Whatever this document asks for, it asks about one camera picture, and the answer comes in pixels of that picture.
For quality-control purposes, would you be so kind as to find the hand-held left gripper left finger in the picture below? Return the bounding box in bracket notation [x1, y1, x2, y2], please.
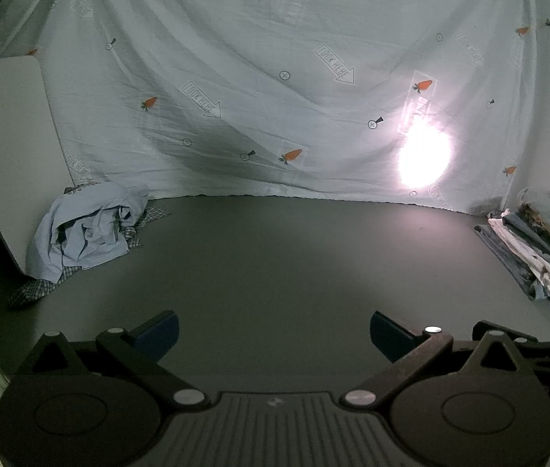
[12, 310, 207, 412]

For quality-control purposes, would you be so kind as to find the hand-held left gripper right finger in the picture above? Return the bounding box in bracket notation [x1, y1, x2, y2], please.
[340, 310, 539, 412]

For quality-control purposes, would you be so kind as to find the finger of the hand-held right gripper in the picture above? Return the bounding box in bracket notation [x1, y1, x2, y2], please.
[473, 320, 539, 347]

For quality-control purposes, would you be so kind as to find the light blue garment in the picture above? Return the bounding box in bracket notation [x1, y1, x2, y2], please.
[26, 181, 151, 283]

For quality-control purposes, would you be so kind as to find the pile of folded clothes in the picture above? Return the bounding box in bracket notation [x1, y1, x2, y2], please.
[474, 209, 550, 301]

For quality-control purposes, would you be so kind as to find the checkered cloth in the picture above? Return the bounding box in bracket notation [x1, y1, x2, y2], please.
[9, 204, 173, 309]

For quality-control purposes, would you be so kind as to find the white board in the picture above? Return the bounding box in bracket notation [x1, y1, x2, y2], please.
[0, 56, 86, 278]

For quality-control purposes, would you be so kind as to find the carrot printed bed sheet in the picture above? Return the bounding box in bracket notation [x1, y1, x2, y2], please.
[0, 0, 550, 215]

